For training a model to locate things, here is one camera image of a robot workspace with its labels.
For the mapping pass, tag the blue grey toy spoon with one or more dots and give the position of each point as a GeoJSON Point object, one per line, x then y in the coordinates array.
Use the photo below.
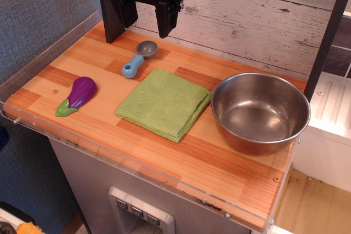
{"type": "Point", "coordinates": [145, 50]}

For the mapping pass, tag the green folded cloth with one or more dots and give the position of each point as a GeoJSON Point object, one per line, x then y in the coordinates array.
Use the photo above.
{"type": "Point", "coordinates": [165, 104]}

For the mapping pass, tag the purple toy eggplant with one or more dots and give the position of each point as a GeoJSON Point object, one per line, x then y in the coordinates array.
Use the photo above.
{"type": "Point", "coordinates": [83, 90]}

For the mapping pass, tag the stainless steel bowl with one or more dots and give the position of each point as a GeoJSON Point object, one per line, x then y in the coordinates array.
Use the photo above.
{"type": "Point", "coordinates": [259, 113]}

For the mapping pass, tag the grey toy fridge cabinet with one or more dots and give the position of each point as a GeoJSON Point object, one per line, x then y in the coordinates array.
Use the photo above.
{"type": "Point", "coordinates": [91, 178]}

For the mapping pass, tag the silver dispenser panel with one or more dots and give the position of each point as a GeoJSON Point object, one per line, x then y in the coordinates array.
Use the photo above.
{"type": "Point", "coordinates": [134, 215]}

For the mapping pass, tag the white toy sink unit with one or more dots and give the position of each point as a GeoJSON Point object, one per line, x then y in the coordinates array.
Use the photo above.
{"type": "Point", "coordinates": [324, 152]}

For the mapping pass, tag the yellow toy object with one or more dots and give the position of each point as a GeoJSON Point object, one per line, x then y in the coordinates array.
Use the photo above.
{"type": "Point", "coordinates": [28, 228]}

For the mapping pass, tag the dark right vertical post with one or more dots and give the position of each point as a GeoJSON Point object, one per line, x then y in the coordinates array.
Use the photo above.
{"type": "Point", "coordinates": [331, 29]}

